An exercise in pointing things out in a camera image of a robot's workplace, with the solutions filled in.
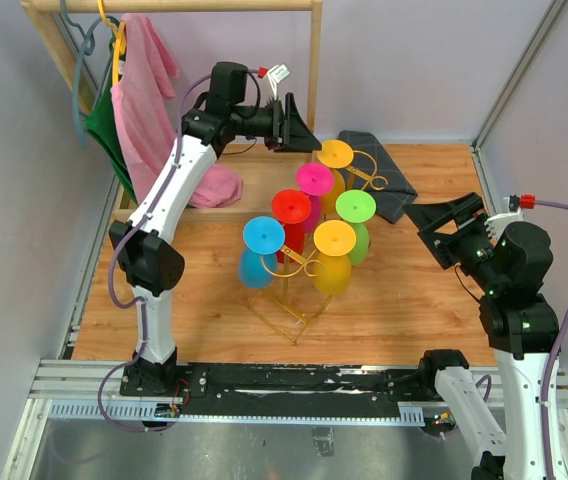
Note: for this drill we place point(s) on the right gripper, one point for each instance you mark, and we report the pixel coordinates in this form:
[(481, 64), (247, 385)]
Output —
[(425, 216)]

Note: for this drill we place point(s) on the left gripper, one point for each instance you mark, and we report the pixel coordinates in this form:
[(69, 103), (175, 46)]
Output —
[(290, 130)]

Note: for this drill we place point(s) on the orange wine glass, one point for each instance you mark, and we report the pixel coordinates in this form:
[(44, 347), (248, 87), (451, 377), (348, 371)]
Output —
[(336, 154), (333, 240)]

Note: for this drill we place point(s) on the pink wine glass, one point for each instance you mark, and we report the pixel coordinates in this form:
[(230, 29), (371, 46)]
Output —
[(315, 180)]

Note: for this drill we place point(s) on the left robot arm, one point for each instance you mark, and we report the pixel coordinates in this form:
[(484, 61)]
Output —
[(143, 244)]

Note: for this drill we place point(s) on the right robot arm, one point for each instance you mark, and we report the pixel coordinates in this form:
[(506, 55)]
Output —
[(508, 259)]

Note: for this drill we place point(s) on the green wine glass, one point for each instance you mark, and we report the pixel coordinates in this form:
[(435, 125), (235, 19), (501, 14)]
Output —
[(357, 207)]

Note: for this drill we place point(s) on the red wine glass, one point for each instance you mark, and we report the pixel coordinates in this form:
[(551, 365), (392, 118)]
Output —
[(291, 208)]

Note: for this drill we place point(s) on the blue wine glass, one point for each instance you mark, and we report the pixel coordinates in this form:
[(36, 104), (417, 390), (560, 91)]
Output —
[(263, 237)]

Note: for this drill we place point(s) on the wooden clothes rack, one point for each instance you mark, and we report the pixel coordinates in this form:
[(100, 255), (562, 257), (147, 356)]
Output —
[(63, 42)]

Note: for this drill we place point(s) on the grey folded cloth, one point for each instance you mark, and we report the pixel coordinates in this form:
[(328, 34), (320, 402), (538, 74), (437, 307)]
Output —
[(397, 192)]

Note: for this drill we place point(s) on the pink garment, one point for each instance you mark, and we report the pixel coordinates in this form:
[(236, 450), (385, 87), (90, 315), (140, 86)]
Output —
[(145, 82)]

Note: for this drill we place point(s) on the green garment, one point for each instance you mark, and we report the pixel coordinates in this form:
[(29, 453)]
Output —
[(100, 125)]

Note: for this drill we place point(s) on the yellow hanger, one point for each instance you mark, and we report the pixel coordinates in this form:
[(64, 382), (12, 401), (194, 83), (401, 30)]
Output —
[(119, 41)]

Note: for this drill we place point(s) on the blue-grey hanger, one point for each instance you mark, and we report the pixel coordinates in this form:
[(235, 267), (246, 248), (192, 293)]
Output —
[(86, 49)]

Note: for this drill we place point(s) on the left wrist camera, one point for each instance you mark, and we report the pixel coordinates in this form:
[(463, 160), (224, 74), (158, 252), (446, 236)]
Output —
[(275, 76)]

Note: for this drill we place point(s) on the gold wire glass rack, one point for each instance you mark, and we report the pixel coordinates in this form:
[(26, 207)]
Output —
[(291, 264)]

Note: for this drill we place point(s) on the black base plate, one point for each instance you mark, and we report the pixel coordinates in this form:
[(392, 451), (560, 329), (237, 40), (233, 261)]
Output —
[(281, 390)]

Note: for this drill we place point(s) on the aluminium frame rail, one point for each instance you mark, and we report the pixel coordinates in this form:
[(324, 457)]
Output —
[(439, 419)]

